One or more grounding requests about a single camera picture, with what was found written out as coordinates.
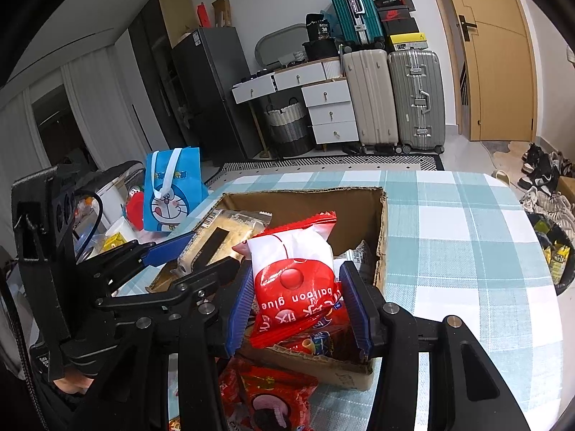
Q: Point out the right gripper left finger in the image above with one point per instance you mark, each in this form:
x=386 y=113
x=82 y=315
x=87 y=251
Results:
x=201 y=320

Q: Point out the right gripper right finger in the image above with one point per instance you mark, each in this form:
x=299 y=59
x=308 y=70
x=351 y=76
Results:
x=467 y=392

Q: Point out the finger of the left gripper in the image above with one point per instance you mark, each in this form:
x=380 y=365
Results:
x=188 y=273
x=133 y=257

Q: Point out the clear biscuit pack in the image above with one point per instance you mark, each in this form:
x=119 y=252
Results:
x=218 y=235

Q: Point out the red Oreo snack bag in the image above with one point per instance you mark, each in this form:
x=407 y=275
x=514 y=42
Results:
x=256 y=397

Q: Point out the red white balloon glue bag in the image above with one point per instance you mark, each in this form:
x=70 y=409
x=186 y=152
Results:
x=293 y=281

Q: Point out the red wafer pack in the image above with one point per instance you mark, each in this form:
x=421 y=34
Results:
x=336 y=345

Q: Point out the person's left hand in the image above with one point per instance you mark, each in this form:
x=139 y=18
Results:
x=74 y=383

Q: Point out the yellow drink carton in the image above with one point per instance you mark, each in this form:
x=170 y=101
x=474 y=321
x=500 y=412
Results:
x=113 y=241

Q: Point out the red packet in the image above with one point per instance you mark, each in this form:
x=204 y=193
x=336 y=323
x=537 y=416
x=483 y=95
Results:
x=134 y=209

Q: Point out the white kettle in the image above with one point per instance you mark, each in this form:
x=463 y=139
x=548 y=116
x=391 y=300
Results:
x=113 y=204

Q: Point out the blue Doraemon tote bag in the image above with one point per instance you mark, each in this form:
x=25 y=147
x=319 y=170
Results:
x=173 y=187

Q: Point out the checkered teal tablecloth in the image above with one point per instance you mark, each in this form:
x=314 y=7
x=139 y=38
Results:
x=460 y=243

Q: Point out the woven laundry basket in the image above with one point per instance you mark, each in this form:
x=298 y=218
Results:
x=290 y=129

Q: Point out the black refrigerator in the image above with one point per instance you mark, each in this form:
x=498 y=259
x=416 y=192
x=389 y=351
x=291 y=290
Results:
x=210 y=62

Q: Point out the white drawer desk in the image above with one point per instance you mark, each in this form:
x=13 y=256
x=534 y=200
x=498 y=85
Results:
x=324 y=90

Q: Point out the oval mirror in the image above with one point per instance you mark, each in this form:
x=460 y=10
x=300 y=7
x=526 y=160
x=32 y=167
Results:
x=282 y=47

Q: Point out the beige hard suitcase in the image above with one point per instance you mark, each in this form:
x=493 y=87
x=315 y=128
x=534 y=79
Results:
x=372 y=96

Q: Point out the silver hard suitcase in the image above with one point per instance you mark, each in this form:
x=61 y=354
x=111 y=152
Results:
x=419 y=99

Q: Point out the teal hard suitcase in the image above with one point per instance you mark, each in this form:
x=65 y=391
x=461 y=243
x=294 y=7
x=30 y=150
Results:
x=359 y=21

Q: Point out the stacked shoe boxes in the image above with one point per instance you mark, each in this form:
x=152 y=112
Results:
x=399 y=27

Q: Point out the wooden door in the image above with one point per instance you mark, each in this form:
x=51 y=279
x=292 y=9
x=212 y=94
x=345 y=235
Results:
x=497 y=79

